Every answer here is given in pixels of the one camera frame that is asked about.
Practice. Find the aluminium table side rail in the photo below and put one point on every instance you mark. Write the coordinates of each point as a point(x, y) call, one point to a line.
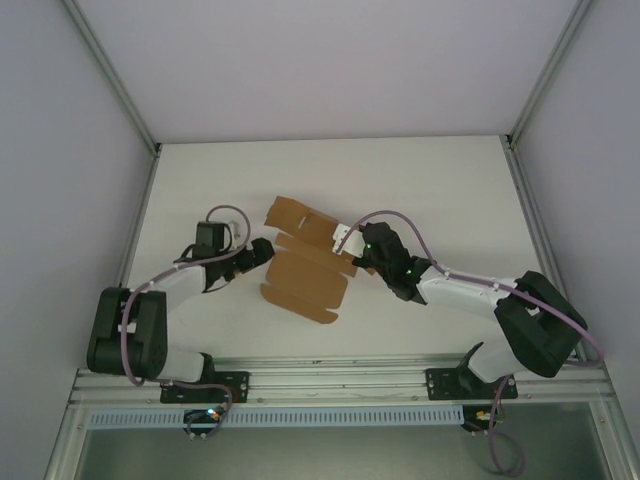
point(545, 235)

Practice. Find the aluminium frame post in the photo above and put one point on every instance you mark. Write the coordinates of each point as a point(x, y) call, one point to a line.
point(545, 80)
point(115, 80)

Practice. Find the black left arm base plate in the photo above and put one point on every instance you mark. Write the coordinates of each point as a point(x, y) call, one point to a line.
point(235, 387)

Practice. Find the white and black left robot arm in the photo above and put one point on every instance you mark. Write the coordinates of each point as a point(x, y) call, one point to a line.
point(180, 285)

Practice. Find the grey metal sheet panel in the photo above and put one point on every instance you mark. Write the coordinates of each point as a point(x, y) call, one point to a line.
point(330, 455)

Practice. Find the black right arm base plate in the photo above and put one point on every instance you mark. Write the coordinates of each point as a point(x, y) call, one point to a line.
point(442, 384)

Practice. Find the aluminium mounting rail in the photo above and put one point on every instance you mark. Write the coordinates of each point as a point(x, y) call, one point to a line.
point(340, 380)

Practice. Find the brown cardboard box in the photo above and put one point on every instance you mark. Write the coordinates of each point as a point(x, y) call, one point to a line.
point(305, 280)

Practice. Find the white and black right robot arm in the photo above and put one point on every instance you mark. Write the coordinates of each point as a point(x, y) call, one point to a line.
point(460, 290)

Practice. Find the small circuit board with LEDs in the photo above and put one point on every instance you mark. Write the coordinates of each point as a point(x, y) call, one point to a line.
point(207, 415)

